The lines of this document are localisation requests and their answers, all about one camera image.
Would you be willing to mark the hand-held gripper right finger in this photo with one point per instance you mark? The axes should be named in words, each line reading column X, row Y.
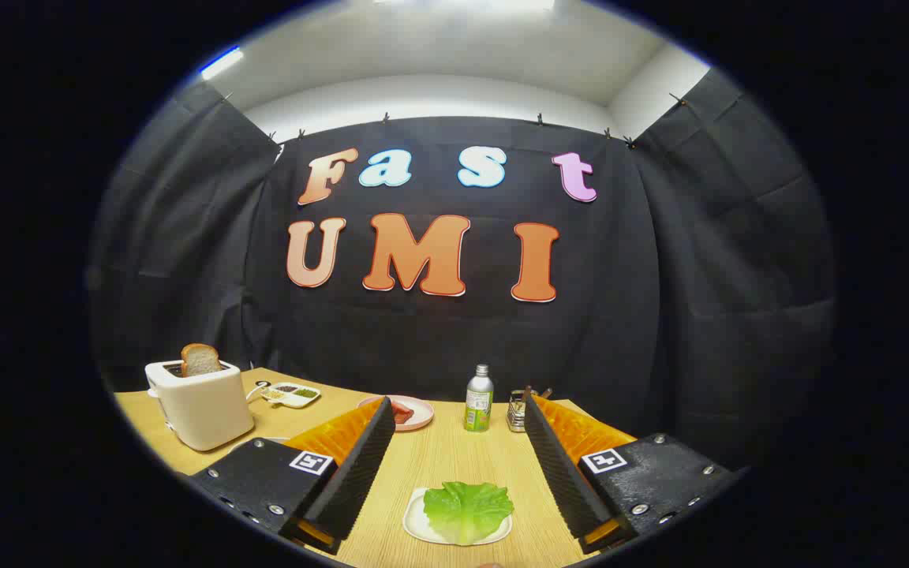
column 561, row 473

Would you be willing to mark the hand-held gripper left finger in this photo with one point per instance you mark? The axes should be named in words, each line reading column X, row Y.
column 360, row 473

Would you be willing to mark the green lettuce leaf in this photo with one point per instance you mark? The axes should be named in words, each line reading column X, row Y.
column 466, row 509

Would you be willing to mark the toasted bread slice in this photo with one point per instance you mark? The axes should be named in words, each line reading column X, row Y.
column 200, row 360

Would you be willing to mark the brown meat piece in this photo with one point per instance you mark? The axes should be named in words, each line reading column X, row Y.
column 402, row 412

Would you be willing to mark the white square plate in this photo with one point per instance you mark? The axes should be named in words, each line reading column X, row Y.
column 417, row 522

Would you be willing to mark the pink plate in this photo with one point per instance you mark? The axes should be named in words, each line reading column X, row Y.
column 421, row 414

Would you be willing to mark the white divided dish of beans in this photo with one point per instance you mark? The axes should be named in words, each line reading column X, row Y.
column 289, row 401

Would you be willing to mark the green label metal bottle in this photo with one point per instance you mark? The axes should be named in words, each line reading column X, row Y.
column 478, row 402

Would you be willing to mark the black backdrop cloth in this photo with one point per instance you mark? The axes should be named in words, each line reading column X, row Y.
column 439, row 339

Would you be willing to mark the white toaster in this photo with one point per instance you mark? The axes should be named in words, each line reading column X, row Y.
column 202, row 410

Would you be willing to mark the ceiling light strip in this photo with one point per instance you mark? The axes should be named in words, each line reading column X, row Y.
column 222, row 62

